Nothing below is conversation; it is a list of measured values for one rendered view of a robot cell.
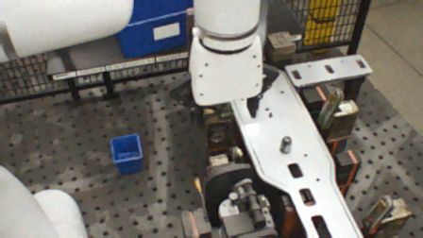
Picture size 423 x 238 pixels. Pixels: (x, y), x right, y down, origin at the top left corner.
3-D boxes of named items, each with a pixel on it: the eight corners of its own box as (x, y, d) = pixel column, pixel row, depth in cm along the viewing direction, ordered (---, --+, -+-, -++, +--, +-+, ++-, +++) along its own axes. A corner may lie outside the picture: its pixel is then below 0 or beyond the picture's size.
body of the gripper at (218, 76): (194, 52, 55) (196, 113, 64) (271, 40, 57) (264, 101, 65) (182, 19, 60) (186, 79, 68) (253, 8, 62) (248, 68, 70)
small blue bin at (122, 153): (145, 172, 154) (142, 157, 147) (117, 178, 152) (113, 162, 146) (141, 148, 161) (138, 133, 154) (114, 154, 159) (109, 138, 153)
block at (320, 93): (322, 155, 159) (338, 100, 138) (294, 161, 157) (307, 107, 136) (313, 135, 165) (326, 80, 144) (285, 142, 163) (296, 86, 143)
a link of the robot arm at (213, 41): (198, 40, 53) (199, 59, 56) (267, 30, 55) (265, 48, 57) (184, 4, 59) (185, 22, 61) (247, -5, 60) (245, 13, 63)
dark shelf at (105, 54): (305, 39, 156) (307, 32, 154) (48, 82, 141) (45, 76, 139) (283, 6, 171) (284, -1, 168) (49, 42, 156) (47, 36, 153)
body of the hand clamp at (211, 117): (228, 190, 149) (231, 120, 123) (208, 194, 148) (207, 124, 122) (223, 176, 153) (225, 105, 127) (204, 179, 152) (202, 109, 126)
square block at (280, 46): (284, 118, 171) (296, 44, 145) (264, 122, 170) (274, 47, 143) (277, 103, 176) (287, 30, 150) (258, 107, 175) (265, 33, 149)
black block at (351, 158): (347, 216, 142) (372, 163, 120) (318, 225, 140) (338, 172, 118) (338, 196, 147) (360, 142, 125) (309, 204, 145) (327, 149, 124)
